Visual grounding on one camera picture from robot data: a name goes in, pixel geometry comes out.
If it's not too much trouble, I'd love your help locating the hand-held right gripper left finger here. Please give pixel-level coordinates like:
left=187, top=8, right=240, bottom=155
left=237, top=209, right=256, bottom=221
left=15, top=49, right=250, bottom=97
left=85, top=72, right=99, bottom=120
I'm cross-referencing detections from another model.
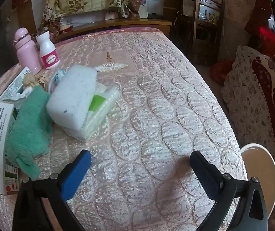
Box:
left=12, top=150, right=92, bottom=231

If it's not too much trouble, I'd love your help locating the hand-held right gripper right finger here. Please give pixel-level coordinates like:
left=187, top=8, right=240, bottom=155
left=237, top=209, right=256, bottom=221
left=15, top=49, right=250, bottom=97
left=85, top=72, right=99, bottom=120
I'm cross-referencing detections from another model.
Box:
left=190, top=150, right=269, bottom=231

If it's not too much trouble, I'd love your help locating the white plastic bin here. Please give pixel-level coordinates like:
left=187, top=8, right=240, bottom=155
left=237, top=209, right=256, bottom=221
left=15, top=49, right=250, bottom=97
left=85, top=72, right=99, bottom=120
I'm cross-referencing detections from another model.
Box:
left=240, top=143, right=275, bottom=222

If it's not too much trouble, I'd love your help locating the green fluffy cloth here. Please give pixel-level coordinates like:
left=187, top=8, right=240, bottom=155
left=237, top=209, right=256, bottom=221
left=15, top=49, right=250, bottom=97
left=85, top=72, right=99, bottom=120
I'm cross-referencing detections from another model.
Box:
left=6, top=86, right=53, bottom=180

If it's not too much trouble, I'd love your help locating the tissue packet with green label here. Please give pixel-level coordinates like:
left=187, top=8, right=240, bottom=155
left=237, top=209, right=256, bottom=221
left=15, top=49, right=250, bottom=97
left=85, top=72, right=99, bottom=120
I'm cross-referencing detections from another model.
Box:
left=63, top=83, right=121, bottom=142

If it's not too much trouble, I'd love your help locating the white sponge block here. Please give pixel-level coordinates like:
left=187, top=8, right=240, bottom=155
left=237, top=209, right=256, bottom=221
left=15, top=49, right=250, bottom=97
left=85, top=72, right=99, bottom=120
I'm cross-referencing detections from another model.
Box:
left=46, top=65, right=97, bottom=128

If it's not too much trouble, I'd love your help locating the white tissue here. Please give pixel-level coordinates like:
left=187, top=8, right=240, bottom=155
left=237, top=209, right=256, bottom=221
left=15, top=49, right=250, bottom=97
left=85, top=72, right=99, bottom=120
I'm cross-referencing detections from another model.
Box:
left=10, top=88, right=35, bottom=104

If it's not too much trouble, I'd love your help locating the beige paper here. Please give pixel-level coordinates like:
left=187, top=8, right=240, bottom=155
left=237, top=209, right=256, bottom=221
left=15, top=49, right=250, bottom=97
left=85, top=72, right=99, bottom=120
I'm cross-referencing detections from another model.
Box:
left=23, top=73, right=46, bottom=88

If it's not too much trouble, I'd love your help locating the white green milk carton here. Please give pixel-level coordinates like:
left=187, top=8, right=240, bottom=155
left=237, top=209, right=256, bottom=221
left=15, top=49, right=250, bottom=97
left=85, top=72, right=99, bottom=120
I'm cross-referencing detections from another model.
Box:
left=0, top=67, right=32, bottom=103

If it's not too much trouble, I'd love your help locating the floral covered sofa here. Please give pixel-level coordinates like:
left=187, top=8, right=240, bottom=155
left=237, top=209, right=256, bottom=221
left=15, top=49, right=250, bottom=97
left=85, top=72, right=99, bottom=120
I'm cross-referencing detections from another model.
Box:
left=222, top=46, right=275, bottom=212

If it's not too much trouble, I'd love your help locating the red floor bag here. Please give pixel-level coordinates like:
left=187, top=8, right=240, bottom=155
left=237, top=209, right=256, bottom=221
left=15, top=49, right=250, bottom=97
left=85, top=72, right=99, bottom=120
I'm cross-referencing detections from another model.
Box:
left=211, top=60, right=234, bottom=85

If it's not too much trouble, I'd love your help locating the white pill bottle pink label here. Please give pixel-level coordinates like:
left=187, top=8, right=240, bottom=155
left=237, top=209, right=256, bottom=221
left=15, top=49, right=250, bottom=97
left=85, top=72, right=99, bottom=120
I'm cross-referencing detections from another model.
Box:
left=36, top=32, right=61, bottom=70

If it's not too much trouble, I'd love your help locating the pink thermos bottle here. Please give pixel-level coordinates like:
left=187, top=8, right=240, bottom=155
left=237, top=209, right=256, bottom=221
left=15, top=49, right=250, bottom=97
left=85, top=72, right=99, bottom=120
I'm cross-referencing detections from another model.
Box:
left=13, top=28, right=43, bottom=73

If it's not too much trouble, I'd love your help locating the wooden shelf stand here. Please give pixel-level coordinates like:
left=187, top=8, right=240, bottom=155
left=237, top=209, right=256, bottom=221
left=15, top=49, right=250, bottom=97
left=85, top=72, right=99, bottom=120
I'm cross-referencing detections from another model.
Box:
left=176, top=0, right=226, bottom=63

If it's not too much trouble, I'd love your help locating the artificial flower bunch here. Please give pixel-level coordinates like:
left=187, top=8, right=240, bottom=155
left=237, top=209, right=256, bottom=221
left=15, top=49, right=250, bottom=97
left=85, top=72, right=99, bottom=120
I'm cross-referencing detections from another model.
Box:
left=32, top=17, right=63, bottom=44

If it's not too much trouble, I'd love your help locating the red plastic bag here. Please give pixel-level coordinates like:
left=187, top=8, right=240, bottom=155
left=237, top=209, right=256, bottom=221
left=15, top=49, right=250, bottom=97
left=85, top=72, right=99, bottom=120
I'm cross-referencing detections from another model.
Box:
left=259, top=26, right=275, bottom=51

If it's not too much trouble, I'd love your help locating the wooden cabinet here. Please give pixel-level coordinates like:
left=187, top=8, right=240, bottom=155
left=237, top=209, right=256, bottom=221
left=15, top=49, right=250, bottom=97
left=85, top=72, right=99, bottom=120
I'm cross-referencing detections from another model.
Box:
left=53, top=18, right=173, bottom=41

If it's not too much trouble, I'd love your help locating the printed box on chair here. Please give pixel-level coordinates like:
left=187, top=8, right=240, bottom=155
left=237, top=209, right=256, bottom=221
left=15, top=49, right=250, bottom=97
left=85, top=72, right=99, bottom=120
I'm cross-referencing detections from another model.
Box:
left=197, top=1, right=221, bottom=23

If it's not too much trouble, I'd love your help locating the dark red hanging cloth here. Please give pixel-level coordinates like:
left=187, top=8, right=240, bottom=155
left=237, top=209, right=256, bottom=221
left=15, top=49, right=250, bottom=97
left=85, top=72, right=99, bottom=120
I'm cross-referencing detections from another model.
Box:
left=246, top=0, right=272, bottom=32

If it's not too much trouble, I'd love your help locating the floral covered tall appliance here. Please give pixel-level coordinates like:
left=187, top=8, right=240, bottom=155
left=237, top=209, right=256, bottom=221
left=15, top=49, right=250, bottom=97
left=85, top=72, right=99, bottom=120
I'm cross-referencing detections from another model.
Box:
left=213, top=0, right=258, bottom=36

